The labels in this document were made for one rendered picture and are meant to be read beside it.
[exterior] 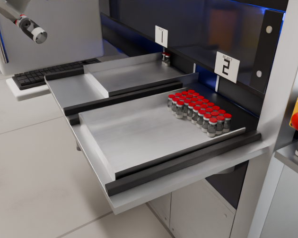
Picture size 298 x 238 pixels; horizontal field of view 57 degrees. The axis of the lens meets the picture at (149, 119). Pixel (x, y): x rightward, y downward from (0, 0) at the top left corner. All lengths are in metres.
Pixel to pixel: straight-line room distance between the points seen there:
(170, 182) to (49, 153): 1.67
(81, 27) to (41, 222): 1.07
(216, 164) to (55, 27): 1.01
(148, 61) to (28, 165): 1.27
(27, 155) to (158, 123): 1.58
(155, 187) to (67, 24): 1.01
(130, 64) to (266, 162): 0.66
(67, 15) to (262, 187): 1.08
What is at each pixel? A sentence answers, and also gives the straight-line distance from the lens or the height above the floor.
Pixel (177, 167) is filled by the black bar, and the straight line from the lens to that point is 0.60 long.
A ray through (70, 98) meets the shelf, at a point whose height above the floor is 0.88.
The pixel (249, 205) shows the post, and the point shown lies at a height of 0.66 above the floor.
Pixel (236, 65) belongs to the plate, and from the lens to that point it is 0.74.
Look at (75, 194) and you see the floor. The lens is 1.81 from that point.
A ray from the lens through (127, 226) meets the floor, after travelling 1.61.
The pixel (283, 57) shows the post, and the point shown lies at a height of 1.09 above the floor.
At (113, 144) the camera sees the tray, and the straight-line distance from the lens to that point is 0.67.
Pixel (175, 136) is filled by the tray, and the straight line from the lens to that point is 0.70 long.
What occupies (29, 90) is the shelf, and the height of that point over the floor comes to 0.80.
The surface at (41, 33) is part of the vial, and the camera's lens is 0.45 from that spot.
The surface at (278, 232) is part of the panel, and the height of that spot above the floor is 0.46.
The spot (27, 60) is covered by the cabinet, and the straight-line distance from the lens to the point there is 1.39.
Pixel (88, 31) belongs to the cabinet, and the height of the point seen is 0.94.
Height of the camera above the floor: 1.28
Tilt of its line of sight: 32 degrees down
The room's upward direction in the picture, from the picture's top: straight up
